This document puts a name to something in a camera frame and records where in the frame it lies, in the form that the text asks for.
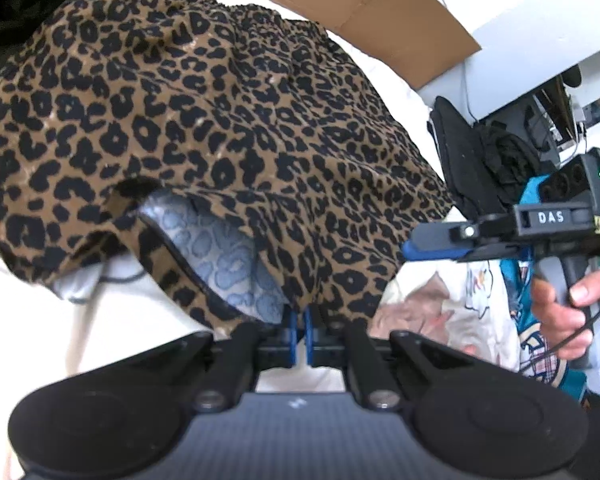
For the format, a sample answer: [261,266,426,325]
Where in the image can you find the person's right hand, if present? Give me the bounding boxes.
[531,271,600,361]

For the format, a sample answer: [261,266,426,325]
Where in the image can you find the teal printed garment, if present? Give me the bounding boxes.
[499,173,600,401]

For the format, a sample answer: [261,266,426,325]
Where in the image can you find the brown cardboard sheet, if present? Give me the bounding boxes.
[271,0,480,90]

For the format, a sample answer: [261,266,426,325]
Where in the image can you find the cream cartoon bear bedsheet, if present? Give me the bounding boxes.
[0,29,519,480]

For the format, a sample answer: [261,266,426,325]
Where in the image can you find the leopard print skirt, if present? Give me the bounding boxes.
[0,0,452,333]

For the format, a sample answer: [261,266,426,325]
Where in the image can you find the black bag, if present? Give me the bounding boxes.
[428,96,544,220]

